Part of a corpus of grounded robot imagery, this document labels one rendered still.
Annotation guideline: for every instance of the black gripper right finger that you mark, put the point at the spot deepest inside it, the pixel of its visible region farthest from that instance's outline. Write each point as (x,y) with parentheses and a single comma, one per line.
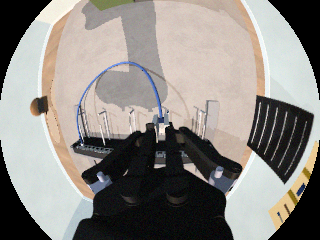
(218,170)

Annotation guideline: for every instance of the white cable plug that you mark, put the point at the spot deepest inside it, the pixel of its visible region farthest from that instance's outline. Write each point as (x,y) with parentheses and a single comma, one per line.
(161,124)

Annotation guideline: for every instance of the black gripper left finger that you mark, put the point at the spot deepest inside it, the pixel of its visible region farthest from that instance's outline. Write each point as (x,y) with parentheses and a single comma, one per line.
(117,162)

